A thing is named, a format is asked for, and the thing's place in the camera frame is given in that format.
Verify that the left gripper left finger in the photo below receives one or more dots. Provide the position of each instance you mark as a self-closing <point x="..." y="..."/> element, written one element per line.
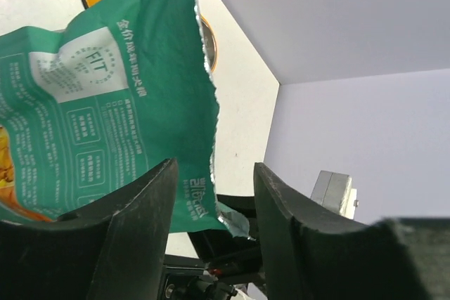
<point x="112" y="248"/>

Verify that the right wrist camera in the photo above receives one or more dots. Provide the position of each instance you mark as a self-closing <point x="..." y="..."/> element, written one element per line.
<point x="334" y="192"/>

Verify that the green pet food bag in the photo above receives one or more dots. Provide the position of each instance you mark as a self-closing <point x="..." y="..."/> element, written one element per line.
<point x="90" y="109"/>

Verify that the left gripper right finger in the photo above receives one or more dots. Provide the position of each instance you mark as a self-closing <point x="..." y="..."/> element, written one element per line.
<point x="310" y="252"/>

